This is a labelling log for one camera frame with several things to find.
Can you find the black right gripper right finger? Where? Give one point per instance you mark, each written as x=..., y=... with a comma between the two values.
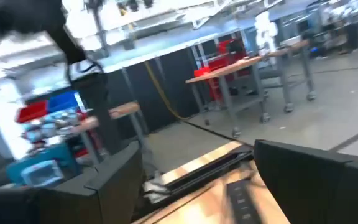
x=322, y=193

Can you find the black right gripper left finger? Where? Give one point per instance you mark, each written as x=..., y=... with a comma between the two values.
x=73, y=205

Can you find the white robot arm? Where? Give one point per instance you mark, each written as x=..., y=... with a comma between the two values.
x=266, y=31

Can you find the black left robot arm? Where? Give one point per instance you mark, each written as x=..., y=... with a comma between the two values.
x=17, y=15

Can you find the clear plastic box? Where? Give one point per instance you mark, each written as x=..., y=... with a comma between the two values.
x=42, y=174

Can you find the teal toolbox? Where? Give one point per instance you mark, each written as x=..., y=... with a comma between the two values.
x=57, y=158

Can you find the red storage bin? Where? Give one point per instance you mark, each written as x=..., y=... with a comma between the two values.
x=31, y=111

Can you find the blue storage bin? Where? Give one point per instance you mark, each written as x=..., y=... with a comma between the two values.
x=62, y=101

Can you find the wooden table grey legs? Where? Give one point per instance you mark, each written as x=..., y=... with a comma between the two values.
x=120, y=110
x=225, y=71
x=291, y=46

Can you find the black partition panel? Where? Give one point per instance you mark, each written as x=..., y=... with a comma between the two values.
x=172, y=87

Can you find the red tool cart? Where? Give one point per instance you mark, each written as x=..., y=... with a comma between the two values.
x=225, y=53

